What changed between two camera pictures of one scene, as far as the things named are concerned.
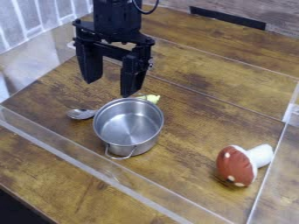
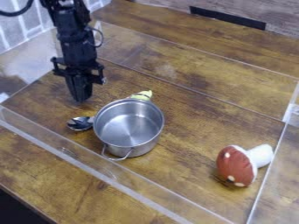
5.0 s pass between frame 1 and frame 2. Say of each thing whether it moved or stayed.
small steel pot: stayed
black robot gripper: moved
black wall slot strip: stayed
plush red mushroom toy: stayed
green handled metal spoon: moved
